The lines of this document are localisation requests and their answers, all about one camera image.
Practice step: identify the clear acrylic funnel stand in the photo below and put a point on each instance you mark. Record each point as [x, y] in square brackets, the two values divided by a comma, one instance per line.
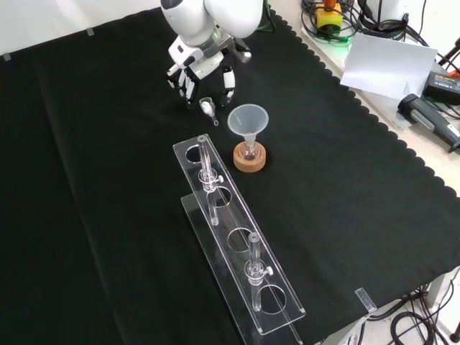
[230, 223]

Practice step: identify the black handheld device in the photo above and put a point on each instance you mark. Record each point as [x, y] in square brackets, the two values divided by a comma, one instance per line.
[424, 116]

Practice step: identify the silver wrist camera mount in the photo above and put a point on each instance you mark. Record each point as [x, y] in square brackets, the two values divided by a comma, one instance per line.
[244, 55]

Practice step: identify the white table leg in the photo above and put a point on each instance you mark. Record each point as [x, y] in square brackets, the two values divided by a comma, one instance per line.
[436, 291]

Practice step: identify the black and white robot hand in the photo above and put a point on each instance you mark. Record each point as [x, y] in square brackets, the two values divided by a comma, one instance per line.
[205, 68]

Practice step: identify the black cloth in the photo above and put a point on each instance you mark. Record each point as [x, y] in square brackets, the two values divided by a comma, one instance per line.
[90, 179]

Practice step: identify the small round-bottom glass flask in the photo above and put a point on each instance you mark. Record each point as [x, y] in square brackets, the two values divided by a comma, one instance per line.
[249, 152]

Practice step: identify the yellow stop button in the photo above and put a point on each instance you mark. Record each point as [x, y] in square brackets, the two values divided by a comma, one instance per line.
[327, 18]

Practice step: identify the pale board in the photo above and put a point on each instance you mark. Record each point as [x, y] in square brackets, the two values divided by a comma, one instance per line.
[388, 66]

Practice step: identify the clear glass weighing funnel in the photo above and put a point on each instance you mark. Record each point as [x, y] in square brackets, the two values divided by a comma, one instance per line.
[207, 106]

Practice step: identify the black power adapter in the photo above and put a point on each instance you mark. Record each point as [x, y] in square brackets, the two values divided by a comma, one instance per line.
[443, 84]

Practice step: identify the translucent plastic funnel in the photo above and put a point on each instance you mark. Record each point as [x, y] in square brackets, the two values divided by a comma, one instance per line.
[248, 120]

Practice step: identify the black tripod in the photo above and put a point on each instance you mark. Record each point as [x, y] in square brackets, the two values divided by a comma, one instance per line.
[449, 59]

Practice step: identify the clear tape piece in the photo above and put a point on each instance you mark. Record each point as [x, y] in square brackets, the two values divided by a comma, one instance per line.
[90, 32]
[365, 299]
[6, 57]

